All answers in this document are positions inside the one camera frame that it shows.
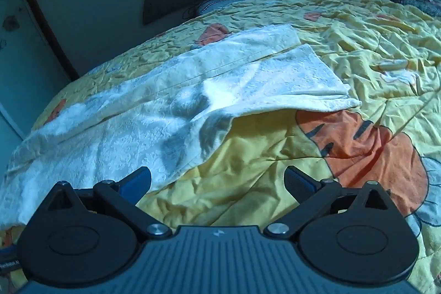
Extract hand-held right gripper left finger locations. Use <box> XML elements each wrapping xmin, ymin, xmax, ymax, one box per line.
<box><xmin>45</xmin><ymin>166</ymin><xmax>173</xmax><ymax>240</ymax></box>

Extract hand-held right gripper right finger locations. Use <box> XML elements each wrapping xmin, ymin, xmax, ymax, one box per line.
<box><xmin>263</xmin><ymin>165</ymin><xmax>393</xmax><ymax>240</ymax></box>

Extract white embossed pants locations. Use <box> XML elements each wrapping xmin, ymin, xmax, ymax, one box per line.
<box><xmin>0</xmin><ymin>24</ymin><xmax>362</xmax><ymax>226</ymax></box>

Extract yellow printed blanket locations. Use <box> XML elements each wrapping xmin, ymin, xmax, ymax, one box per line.
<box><xmin>0</xmin><ymin>0</ymin><xmax>441</xmax><ymax>294</ymax></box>

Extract dark patterned cloth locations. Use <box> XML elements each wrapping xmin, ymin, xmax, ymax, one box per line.
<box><xmin>393</xmin><ymin>0</ymin><xmax>441</xmax><ymax>18</ymax></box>

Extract brown wooden frame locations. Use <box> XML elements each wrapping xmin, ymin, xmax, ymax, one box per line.
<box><xmin>7</xmin><ymin>0</ymin><xmax>80</xmax><ymax>82</ymax></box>

